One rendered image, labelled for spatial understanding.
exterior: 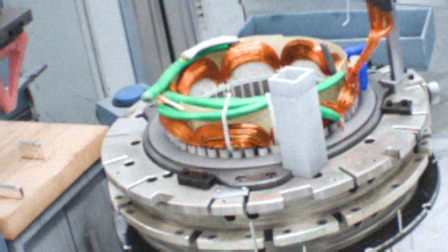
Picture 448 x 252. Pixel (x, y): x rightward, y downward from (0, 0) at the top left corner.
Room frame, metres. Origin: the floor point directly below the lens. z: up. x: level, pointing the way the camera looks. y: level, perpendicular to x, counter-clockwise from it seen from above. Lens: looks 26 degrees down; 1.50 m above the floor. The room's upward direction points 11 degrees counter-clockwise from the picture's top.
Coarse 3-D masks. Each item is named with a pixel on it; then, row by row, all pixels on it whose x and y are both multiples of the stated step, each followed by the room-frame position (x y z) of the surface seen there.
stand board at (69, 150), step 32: (0, 128) 1.05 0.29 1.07; (32, 128) 1.03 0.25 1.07; (64, 128) 1.01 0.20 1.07; (96, 128) 0.99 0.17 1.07; (0, 160) 0.96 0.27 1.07; (32, 160) 0.94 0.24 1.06; (64, 160) 0.93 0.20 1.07; (96, 160) 0.96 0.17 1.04; (32, 192) 0.87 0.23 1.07; (0, 224) 0.82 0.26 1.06
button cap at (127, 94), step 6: (120, 90) 1.14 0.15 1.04; (126, 90) 1.13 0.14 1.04; (132, 90) 1.13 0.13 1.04; (138, 90) 1.13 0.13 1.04; (144, 90) 1.13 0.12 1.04; (114, 96) 1.13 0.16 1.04; (120, 96) 1.12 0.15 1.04; (126, 96) 1.12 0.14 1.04; (132, 96) 1.11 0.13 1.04; (138, 96) 1.12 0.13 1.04; (120, 102) 1.12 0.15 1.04; (126, 102) 1.11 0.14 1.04
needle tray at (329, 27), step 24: (264, 24) 1.25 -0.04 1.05; (288, 24) 1.24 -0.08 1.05; (312, 24) 1.23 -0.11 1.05; (336, 24) 1.22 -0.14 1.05; (360, 24) 1.21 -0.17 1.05; (408, 24) 1.19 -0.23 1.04; (432, 24) 1.16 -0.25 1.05; (384, 48) 1.09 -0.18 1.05; (408, 48) 1.08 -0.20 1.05; (432, 48) 1.14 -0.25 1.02
